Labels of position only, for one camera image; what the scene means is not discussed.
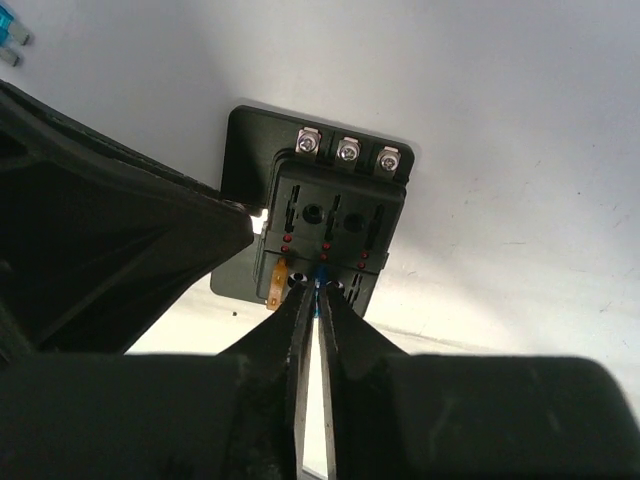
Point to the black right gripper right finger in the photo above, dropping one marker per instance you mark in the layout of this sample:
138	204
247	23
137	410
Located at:
393	415

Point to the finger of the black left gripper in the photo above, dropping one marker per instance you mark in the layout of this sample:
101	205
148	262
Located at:
97	240

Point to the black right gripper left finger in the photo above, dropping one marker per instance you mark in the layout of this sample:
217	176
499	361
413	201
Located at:
235	415

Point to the blue blade fuse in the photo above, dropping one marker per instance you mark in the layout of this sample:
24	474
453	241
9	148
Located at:
320	280
12	31

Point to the black fuse box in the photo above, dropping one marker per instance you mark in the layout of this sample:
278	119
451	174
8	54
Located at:
330	197

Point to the orange fuse in box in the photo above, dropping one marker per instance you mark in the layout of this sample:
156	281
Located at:
277	284

